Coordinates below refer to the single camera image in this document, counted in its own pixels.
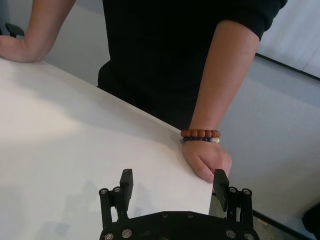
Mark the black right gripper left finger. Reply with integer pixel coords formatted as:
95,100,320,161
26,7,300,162
98,168,134,227

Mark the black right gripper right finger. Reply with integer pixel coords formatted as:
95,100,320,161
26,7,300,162
212,168,254,224

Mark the white rolling pedestal table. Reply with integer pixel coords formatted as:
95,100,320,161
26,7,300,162
0,57,216,240

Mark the person right forearm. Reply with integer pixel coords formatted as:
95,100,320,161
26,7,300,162
14,0,70,63

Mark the person left forearm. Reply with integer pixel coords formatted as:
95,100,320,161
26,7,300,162
189,17,261,133

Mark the person left hand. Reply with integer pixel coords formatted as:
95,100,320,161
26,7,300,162
181,142,233,184

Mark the person right hand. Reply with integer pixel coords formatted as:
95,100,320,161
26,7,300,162
0,35,24,61

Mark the person torso in black clothes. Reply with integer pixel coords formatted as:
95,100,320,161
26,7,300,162
97,0,289,131

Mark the black office chair armrest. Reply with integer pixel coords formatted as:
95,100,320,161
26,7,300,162
4,23,25,38

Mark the dark blue bead bracelet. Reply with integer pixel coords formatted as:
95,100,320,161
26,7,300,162
180,136,221,146

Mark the brown wooden bead bracelet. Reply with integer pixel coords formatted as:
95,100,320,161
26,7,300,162
180,128,222,138

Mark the black wall baseboard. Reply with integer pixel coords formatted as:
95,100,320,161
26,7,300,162
252,209,316,240

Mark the black wall trim strip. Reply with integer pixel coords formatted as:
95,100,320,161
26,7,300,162
254,51,320,81

